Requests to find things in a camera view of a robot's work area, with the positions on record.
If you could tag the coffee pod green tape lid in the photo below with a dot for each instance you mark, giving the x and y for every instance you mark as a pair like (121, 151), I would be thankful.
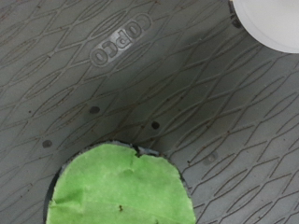
(121, 189)

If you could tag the white two-tier turntable shelf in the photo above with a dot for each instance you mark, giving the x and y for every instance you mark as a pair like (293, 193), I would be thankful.
(93, 93)

